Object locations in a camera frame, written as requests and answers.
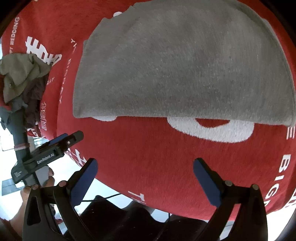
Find person's left hand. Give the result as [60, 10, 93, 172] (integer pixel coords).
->
[10, 166, 56, 232]

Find dark maroon garment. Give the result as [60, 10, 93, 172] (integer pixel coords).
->
[22, 74, 49, 137]

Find grey knit sweater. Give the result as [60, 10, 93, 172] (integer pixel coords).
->
[73, 1, 295, 126]

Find dark teal garment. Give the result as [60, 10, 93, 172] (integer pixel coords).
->
[1, 96, 30, 163]

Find olive green garment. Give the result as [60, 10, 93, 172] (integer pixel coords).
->
[1, 53, 51, 103]

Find person's dark trousers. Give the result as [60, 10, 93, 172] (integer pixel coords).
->
[64, 195, 209, 241]

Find red printed bed blanket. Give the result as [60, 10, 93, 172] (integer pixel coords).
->
[2, 1, 295, 219]

